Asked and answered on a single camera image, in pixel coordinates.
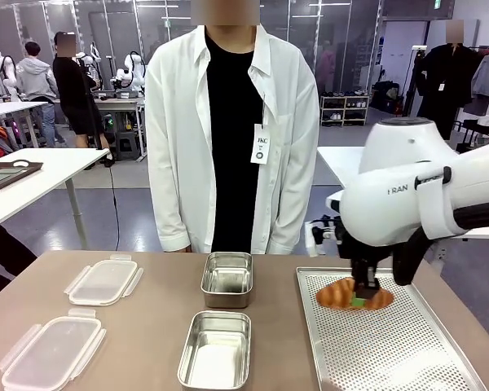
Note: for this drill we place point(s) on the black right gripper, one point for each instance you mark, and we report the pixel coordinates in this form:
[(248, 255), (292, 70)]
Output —
[(360, 254)]

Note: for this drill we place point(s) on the clear plastic clip lid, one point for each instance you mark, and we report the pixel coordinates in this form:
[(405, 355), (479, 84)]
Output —
[(53, 354), (102, 281)]

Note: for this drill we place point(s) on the person's left forearm white sleeve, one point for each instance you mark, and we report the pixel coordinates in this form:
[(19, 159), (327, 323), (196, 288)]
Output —
[(293, 212)]

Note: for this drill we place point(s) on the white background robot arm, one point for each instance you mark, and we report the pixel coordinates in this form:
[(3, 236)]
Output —
[(6, 71)]

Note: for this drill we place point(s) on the person's right forearm white sleeve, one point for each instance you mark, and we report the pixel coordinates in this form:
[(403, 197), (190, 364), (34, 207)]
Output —
[(173, 212)]

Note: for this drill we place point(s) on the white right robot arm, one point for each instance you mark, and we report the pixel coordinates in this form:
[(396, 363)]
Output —
[(383, 203)]

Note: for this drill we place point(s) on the stainless steel container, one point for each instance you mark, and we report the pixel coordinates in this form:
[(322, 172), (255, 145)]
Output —
[(214, 358), (227, 299)]

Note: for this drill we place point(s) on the perforated metal baking tray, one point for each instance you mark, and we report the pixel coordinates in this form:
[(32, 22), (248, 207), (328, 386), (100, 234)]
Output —
[(391, 350)]

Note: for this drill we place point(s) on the white name tag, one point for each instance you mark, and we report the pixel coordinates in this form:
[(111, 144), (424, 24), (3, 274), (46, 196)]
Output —
[(260, 144)]

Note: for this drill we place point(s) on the wooden shoe rack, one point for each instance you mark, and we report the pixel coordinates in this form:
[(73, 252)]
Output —
[(344, 110)]

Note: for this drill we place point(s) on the black bag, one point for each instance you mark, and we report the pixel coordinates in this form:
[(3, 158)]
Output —
[(387, 95)]

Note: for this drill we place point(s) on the black light stand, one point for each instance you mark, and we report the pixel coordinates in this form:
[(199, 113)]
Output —
[(416, 73)]

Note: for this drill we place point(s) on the pink hanging jacket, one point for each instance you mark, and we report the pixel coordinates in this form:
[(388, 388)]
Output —
[(327, 67)]

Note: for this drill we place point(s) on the person in white coat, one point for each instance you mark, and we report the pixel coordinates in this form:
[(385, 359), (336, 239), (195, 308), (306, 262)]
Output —
[(179, 142)]

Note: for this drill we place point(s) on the grey plastic stool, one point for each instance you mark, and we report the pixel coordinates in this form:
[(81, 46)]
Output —
[(127, 146)]

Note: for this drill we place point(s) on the white table with tray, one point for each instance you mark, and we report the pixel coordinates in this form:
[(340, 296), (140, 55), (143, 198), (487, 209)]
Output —
[(45, 183)]

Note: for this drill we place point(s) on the person in black shirt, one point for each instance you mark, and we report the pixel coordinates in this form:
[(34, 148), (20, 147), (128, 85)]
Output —
[(71, 87)]

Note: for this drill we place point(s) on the black trousers leg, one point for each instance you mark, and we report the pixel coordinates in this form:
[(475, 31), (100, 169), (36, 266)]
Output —
[(4, 256)]

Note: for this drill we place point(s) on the brown serving tray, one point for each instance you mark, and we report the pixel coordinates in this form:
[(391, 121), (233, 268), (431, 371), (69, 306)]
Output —
[(4, 175)]

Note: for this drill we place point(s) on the man in grey hoodie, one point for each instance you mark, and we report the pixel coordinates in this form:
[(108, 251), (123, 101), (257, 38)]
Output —
[(34, 79)]

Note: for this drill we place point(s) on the background white workbench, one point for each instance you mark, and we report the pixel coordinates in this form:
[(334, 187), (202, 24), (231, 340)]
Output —
[(12, 106)]

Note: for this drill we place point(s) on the black camera tripod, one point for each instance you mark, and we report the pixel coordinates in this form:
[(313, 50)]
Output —
[(90, 110)]

